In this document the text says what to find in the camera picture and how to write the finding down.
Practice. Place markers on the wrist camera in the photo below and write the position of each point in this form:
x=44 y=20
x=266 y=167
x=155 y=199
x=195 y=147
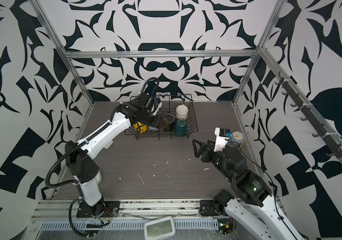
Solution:
x=157 y=104
x=222 y=138

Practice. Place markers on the olive glass cup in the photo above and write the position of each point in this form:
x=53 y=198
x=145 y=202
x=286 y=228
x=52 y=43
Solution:
x=164 y=123

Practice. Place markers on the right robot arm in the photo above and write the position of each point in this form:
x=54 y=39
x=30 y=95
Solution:
x=253 y=204

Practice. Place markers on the white mug red inside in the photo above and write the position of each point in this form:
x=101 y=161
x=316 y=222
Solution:
x=182 y=112

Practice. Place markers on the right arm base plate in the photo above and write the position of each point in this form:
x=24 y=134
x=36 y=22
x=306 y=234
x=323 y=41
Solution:
x=210 y=208

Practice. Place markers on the round grey alarm clock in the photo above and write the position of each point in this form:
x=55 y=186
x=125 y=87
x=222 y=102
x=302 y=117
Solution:
x=237 y=137

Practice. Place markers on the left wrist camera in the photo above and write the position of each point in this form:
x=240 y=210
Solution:
x=157 y=104

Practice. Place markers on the black mug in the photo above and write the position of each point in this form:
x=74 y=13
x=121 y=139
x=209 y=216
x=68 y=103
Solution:
x=171 y=122

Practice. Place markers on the yellow mug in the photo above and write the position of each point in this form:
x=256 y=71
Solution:
x=140 y=128

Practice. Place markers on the black wire dish rack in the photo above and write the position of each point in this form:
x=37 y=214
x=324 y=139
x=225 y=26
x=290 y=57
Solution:
x=169 y=104

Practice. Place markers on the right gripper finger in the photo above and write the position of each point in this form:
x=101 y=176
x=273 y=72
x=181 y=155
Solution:
x=208 y=145
x=199 y=147

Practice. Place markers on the small circuit board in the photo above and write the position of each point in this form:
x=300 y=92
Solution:
x=226 y=226

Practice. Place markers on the white rectangular device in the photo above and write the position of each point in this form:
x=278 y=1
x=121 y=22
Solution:
x=109 y=144

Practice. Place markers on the dark green mug white inside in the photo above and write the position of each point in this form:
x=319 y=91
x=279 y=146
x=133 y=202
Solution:
x=181 y=128

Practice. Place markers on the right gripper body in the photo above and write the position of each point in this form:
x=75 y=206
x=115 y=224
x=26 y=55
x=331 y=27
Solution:
x=212 y=155

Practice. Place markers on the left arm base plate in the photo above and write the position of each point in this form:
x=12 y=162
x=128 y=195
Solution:
x=104 y=210

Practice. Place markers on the square white clock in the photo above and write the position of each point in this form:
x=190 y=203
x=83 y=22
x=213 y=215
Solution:
x=99 y=177

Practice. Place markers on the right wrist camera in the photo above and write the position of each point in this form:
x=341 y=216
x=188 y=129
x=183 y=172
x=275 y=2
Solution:
x=222 y=138

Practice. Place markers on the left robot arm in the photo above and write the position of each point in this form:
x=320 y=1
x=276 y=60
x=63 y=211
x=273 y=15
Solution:
x=79 y=156

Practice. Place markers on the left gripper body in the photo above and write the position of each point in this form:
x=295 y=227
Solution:
x=154 y=121

